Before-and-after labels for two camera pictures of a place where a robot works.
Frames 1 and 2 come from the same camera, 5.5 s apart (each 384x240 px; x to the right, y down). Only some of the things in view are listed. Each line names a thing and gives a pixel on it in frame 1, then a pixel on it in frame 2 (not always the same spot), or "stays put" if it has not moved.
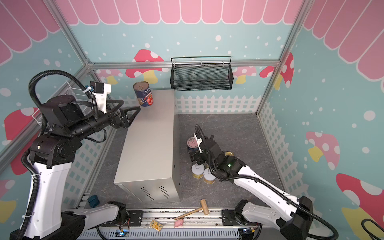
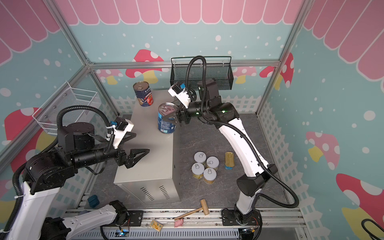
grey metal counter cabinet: [149, 166] stays put
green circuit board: [122, 233] stays put
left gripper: [124, 122] -> [121, 159]
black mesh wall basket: [195, 73] stays put
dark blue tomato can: [143, 93] stays put
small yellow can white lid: [208, 177] stays put
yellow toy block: [156, 225] stays put
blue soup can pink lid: [192, 144] -> [165, 109]
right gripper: [197, 151] -> [184, 115]
